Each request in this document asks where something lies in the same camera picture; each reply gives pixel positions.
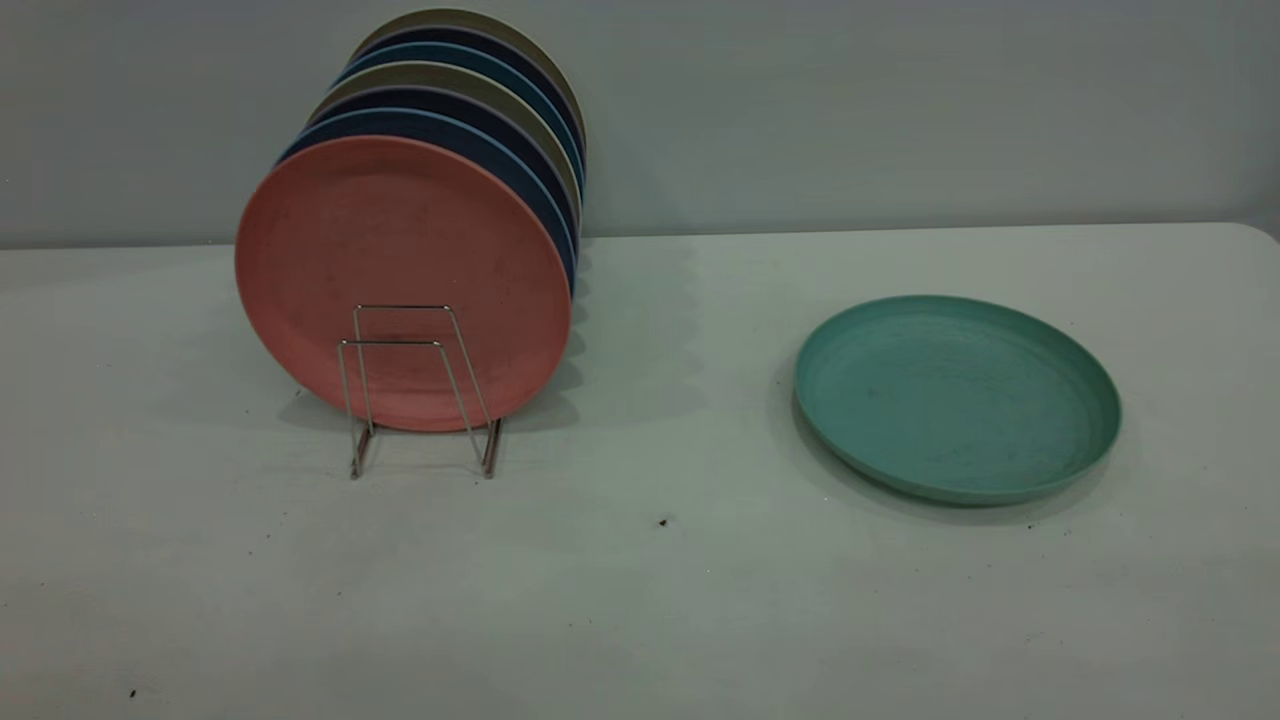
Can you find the green plastic plate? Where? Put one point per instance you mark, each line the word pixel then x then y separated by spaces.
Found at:
pixel 950 400

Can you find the pink plastic plate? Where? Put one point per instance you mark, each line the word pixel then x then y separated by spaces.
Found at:
pixel 400 240

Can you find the navy purple-rimmed plate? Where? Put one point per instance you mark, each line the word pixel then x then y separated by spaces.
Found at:
pixel 480 107
pixel 485 39

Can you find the teal blue plastic plate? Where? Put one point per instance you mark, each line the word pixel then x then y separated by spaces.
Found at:
pixel 475 56

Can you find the beige plastic plate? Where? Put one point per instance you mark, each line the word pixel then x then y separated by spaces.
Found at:
pixel 440 75
pixel 460 16

